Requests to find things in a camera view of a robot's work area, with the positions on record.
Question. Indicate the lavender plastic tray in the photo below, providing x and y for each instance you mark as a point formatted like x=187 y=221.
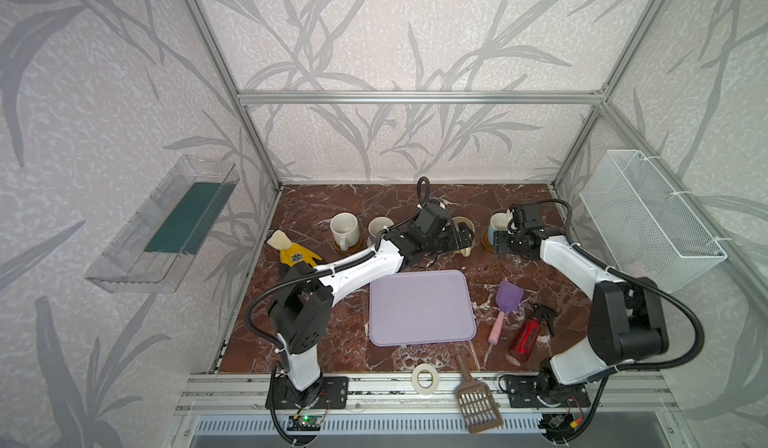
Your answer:
x=426 y=307

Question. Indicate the clear plastic wall shelf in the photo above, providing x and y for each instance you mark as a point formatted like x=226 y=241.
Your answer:
x=155 y=249

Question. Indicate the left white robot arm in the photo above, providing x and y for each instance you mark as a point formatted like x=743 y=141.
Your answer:
x=294 y=314

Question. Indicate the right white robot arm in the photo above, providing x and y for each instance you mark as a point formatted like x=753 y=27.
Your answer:
x=626 y=323

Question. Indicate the light blue mug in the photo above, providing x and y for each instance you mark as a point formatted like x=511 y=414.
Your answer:
x=498 y=224

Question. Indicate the white wire mesh basket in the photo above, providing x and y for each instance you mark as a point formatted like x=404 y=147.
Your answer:
x=646 y=223

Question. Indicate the beige mug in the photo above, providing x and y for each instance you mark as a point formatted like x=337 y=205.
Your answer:
x=465 y=235

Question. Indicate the green circuit board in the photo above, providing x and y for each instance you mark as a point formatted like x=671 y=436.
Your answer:
x=304 y=423

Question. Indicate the purple mug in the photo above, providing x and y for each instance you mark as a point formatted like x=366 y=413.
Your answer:
x=377 y=225

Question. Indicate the white speckled mug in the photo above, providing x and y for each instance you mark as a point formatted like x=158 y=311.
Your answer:
x=345 y=230

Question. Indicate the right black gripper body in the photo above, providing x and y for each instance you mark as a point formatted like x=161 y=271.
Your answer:
x=512 y=239

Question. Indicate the yellow work glove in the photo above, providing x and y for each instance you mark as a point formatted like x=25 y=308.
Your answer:
x=291 y=253

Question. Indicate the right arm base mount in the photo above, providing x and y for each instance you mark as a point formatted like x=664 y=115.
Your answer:
x=542 y=391

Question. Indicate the brown slotted litter scoop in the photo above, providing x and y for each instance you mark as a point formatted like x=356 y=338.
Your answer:
x=476 y=402

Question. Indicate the purple pink spatula scoop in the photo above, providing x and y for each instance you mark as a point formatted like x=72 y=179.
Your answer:
x=508 y=298

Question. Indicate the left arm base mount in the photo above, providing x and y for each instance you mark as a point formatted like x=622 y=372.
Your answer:
x=327 y=392

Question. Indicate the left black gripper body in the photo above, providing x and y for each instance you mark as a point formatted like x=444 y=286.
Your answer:
x=455 y=235

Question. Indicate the white tape roll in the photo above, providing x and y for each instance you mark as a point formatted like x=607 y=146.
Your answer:
x=425 y=379

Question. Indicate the red bottle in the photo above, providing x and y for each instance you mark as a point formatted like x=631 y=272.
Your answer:
x=542 y=317

